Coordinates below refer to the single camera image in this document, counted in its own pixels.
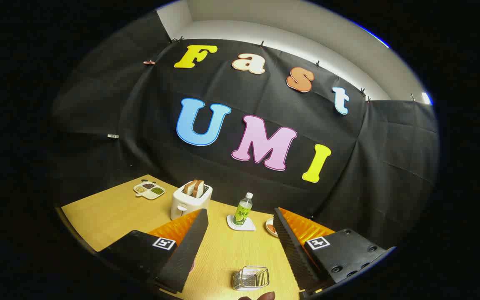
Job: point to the toast bread slice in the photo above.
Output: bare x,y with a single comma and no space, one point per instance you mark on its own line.
199,188
190,187

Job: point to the green label drink bottle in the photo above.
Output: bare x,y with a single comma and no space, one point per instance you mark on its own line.
243,210

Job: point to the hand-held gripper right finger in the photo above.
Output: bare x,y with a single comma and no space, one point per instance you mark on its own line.
294,254

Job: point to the white divided snack dish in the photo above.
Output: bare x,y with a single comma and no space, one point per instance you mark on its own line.
149,190

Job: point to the white toaster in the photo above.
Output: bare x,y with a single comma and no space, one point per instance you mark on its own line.
186,202

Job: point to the row of black clips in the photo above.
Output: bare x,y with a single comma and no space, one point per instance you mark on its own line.
261,43

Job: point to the white coaster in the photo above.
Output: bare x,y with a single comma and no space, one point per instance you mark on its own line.
248,227

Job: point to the oval plate with food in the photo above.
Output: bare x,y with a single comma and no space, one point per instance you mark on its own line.
271,227

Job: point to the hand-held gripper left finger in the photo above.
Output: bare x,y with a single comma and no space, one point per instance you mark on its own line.
190,250

